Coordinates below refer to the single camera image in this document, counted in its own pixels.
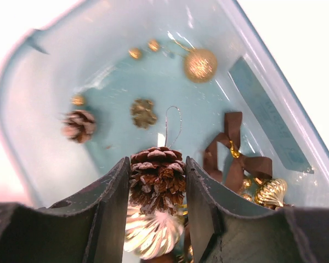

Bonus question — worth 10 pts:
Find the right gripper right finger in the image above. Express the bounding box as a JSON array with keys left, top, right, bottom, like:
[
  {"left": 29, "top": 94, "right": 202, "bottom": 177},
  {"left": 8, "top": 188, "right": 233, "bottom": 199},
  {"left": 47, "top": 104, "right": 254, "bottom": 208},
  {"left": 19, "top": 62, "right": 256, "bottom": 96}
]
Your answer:
[{"left": 186, "top": 158, "right": 329, "bottom": 262}]

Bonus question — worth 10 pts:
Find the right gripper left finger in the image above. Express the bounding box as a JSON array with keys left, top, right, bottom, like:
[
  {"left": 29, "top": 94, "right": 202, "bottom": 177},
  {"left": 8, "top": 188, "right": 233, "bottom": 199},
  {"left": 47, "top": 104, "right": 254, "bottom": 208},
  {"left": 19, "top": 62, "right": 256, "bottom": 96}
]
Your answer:
[{"left": 0, "top": 157, "right": 130, "bottom": 262}]

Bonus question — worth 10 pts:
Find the large frosted pine cone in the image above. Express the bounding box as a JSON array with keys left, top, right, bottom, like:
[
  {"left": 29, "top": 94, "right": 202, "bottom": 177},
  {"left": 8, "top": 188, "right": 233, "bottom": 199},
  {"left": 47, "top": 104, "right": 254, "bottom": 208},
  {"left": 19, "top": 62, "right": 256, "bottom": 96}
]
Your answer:
[{"left": 129, "top": 146, "right": 186, "bottom": 214}]

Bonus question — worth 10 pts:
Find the gold ribbed drop ornament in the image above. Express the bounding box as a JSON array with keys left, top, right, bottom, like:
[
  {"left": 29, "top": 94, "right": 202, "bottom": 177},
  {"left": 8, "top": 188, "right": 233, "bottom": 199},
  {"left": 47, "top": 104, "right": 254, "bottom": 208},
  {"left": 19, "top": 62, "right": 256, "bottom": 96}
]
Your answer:
[{"left": 254, "top": 178, "right": 287, "bottom": 207}]

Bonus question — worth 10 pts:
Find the large silver gold bauble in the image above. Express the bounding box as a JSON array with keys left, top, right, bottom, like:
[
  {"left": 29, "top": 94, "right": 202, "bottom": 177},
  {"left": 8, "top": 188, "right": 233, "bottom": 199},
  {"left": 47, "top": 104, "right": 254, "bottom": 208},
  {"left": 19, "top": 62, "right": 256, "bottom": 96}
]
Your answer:
[{"left": 123, "top": 205, "right": 185, "bottom": 260}]

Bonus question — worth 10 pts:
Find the brown ribbon gold berry sprig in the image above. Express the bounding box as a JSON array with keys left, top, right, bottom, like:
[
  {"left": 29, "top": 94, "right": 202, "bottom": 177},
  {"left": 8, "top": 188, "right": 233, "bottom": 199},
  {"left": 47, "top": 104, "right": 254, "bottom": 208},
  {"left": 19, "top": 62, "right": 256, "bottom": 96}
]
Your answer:
[{"left": 203, "top": 112, "right": 273, "bottom": 193}]

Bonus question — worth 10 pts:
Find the gold flower ornament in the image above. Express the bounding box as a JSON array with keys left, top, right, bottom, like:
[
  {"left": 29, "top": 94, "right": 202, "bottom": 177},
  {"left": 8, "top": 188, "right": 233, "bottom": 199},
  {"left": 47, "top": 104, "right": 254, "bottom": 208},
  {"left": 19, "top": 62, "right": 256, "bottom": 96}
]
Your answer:
[{"left": 130, "top": 99, "right": 157, "bottom": 129}]

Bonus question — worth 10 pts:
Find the teal plastic bin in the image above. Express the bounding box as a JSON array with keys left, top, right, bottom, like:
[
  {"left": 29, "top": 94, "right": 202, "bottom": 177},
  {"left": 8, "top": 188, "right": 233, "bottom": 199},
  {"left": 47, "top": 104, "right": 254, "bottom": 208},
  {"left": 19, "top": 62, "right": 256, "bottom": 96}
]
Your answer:
[{"left": 0, "top": 1, "right": 329, "bottom": 207}]

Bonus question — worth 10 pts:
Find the gold glitter ball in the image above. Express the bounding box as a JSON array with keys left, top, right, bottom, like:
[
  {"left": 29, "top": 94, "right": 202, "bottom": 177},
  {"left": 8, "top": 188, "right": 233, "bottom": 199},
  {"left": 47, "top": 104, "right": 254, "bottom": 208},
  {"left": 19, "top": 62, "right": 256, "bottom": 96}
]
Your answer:
[{"left": 184, "top": 49, "right": 218, "bottom": 83}]

